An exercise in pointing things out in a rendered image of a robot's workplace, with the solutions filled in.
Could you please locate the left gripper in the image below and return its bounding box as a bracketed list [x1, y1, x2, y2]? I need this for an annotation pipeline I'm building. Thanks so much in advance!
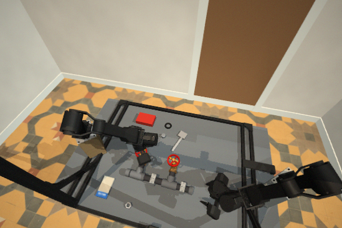
[133, 145, 151, 166]

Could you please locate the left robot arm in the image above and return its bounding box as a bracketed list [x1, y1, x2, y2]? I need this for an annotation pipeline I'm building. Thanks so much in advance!
[59, 109, 158, 150]

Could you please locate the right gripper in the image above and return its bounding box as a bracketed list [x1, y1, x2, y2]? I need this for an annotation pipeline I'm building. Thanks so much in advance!
[200, 173, 232, 220]

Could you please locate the red rectangular block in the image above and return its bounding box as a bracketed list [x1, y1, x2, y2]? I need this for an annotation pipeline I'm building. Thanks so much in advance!
[136, 112, 156, 127]

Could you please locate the grey pipe with red valve handwheels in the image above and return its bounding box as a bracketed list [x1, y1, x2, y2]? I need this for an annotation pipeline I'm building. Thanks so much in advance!
[125, 154, 194, 195]

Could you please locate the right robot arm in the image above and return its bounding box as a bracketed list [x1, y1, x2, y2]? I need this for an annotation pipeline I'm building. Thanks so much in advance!
[208, 160, 342, 212]

